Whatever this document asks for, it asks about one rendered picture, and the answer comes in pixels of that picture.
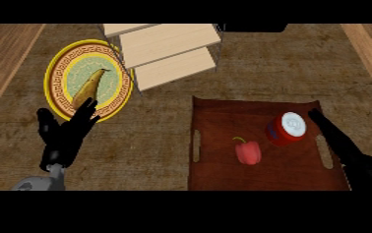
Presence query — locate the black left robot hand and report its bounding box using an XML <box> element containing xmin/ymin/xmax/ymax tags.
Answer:
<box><xmin>37</xmin><ymin>96</ymin><xmax>102</xmax><ymax>173</ymax></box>

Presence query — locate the red bell pepper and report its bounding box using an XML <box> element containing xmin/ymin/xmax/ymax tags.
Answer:
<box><xmin>232</xmin><ymin>136</ymin><xmax>263</xmax><ymax>166</ymax></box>

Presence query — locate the black appliance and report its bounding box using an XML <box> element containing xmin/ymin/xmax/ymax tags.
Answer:
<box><xmin>223</xmin><ymin>24</ymin><xmax>290</xmax><ymax>33</ymax></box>

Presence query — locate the yellow banana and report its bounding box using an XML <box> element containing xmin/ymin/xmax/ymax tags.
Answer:
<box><xmin>70</xmin><ymin>68</ymin><xmax>113</xmax><ymax>111</ymax></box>

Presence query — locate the yellow patterned plate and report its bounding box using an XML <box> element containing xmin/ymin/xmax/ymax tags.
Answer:
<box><xmin>45</xmin><ymin>38</ymin><xmax>136</xmax><ymax>124</ymax></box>

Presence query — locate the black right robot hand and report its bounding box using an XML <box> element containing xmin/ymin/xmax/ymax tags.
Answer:
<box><xmin>307</xmin><ymin>107</ymin><xmax>372</xmax><ymax>192</ymax></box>

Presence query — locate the brown wooden tray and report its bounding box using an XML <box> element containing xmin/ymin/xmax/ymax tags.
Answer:
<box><xmin>188</xmin><ymin>95</ymin><xmax>352</xmax><ymax>192</ymax></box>

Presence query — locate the red can with white lid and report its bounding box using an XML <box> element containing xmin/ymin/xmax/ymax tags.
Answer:
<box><xmin>265</xmin><ymin>111</ymin><xmax>309</xmax><ymax>147</ymax></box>

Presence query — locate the pale wooden tiered shelf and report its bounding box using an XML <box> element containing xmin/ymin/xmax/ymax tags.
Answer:
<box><xmin>96</xmin><ymin>24</ymin><xmax>226</xmax><ymax>97</ymax></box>

